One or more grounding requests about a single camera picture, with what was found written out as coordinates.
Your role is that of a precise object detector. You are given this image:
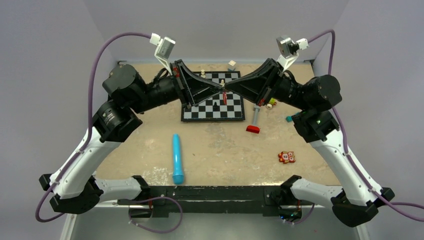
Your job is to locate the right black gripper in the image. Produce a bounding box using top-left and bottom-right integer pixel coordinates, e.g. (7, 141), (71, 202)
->
(224, 58), (311, 111)

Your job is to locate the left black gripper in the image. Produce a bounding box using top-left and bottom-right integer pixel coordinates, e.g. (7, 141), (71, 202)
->
(128, 57), (223, 114)

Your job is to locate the red key tag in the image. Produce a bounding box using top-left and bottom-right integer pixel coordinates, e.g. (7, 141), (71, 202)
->
(222, 92), (227, 105)

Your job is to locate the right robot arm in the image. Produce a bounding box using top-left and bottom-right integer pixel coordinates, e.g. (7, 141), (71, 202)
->
(224, 58), (395, 227)

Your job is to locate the white chess pawn back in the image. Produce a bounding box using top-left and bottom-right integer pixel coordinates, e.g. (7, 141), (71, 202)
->
(200, 69), (206, 78)

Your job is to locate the black white chessboard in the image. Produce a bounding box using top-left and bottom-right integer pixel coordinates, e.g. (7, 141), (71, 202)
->
(180, 71), (246, 123)

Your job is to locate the black chess piece right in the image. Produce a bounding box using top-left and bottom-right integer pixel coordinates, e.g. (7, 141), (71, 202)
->
(212, 102), (220, 111)

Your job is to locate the colourful brick toy vehicle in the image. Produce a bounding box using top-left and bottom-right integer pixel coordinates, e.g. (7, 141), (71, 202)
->
(265, 98), (277, 110)

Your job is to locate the white grey cube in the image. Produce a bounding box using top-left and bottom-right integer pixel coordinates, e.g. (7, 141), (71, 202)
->
(227, 60), (237, 72)

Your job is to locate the red toy brick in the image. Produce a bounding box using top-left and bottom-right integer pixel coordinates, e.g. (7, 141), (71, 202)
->
(246, 125), (260, 134)

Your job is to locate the red owl toy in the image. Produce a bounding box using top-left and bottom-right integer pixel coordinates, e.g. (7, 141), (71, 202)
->
(278, 151), (296, 164)

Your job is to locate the blue plastic flashlight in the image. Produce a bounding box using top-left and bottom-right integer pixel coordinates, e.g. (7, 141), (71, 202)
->
(172, 133), (185, 185)

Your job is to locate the black base bar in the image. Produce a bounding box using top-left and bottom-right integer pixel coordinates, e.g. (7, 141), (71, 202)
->
(117, 185), (309, 221)

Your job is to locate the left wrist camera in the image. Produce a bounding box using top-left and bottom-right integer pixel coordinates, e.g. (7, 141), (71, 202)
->
(149, 33), (176, 73)

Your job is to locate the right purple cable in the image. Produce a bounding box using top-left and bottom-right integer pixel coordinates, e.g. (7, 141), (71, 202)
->
(281, 29), (424, 223)

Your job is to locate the purple cable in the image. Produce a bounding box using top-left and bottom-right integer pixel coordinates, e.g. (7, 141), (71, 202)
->
(281, 29), (424, 223)
(34, 31), (184, 234)

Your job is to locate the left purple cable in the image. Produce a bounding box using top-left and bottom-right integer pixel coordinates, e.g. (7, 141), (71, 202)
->
(34, 31), (184, 234)

